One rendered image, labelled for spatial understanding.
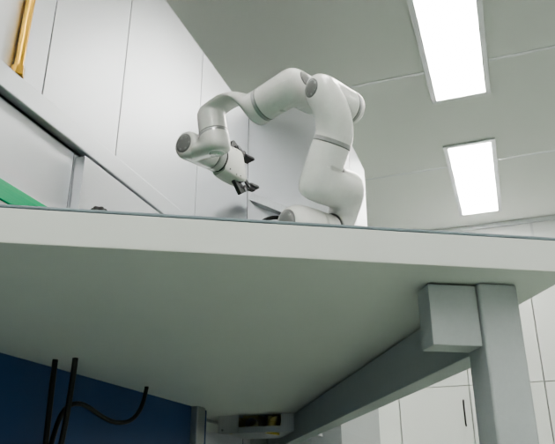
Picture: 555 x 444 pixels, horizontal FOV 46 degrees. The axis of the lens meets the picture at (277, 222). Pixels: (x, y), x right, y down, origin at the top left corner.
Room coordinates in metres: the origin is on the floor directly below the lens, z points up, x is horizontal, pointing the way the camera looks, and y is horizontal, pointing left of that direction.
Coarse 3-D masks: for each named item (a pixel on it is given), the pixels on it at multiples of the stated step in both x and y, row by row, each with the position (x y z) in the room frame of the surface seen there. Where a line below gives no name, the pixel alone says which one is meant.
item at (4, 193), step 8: (0, 184) 0.88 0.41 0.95; (8, 184) 0.89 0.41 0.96; (0, 192) 0.88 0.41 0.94; (8, 192) 0.90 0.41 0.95; (16, 192) 0.91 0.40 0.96; (0, 200) 0.89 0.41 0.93; (8, 200) 0.90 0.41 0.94; (16, 200) 0.91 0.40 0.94; (24, 200) 0.93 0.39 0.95; (32, 200) 0.95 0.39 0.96
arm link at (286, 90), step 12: (288, 72) 1.25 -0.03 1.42; (300, 72) 1.26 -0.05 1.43; (264, 84) 1.30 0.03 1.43; (276, 84) 1.27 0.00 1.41; (288, 84) 1.26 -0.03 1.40; (300, 84) 1.26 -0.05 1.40; (264, 96) 1.30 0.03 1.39; (276, 96) 1.29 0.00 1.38; (288, 96) 1.28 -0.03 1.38; (300, 96) 1.28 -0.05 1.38; (360, 96) 1.28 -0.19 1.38; (264, 108) 1.32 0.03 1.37; (276, 108) 1.32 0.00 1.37; (288, 108) 1.32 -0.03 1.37; (300, 108) 1.34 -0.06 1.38; (360, 108) 1.28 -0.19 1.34
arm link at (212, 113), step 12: (216, 96) 1.40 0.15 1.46; (228, 96) 1.37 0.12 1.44; (240, 96) 1.35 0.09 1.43; (252, 96) 1.32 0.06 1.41; (204, 108) 1.43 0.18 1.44; (216, 108) 1.43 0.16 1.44; (228, 108) 1.44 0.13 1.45; (252, 108) 1.33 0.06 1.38; (204, 120) 1.43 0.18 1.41; (216, 120) 1.42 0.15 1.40; (252, 120) 1.36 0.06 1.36; (264, 120) 1.36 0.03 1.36
